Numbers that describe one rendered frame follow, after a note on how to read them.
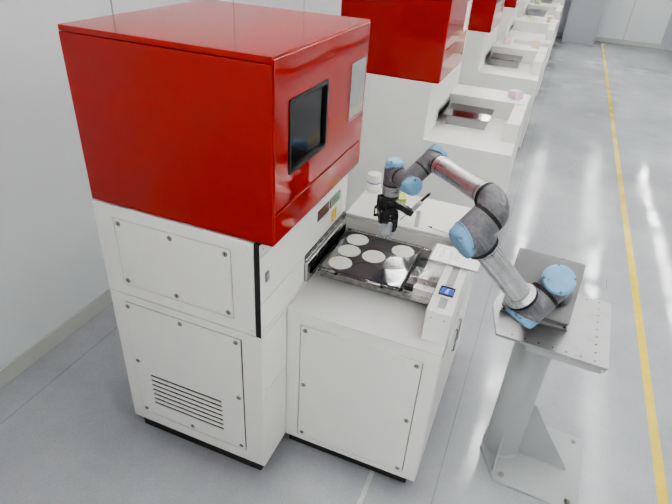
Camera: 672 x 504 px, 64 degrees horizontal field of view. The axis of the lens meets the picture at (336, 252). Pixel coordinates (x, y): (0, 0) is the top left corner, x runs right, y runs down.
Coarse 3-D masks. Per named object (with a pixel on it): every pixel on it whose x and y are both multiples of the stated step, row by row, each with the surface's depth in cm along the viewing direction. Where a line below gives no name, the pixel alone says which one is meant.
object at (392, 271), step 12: (372, 240) 244; (384, 240) 245; (336, 252) 234; (384, 252) 236; (324, 264) 225; (360, 264) 227; (372, 264) 227; (384, 264) 228; (396, 264) 228; (408, 264) 229; (360, 276) 219; (372, 276) 220; (384, 276) 220; (396, 276) 221
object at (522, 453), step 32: (512, 352) 231; (512, 384) 233; (512, 416) 240; (480, 448) 259; (512, 448) 251; (544, 448) 249; (576, 448) 261; (512, 480) 243; (544, 480) 244; (576, 480) 245
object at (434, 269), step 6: (432, 264) 234; (438, 264) 234; (444, 264) 234; (426, 270) 229; (432, 270) 230; (438, 270) 230; (432, 276) 226; (438, 276) 226; (414, 294) 214; (414, 300) 215; (420, 300) 214; (426, 300) 213
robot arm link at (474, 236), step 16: (480, 208) 174; (464, 224) 174; (480, 224) 172; (496, 224) 173; (464, 240) 172; (480, 240) 173; (496, 240) 176; (464, 256) 179; (480, 256) 177; (496, 256) 179; (496, 272) 182; (512, 272) 184; (512, 288) 186; (528, 288) 189; (512, 304) 192; (528, 304) 188; (544, 304) 191; (528, 320) 191
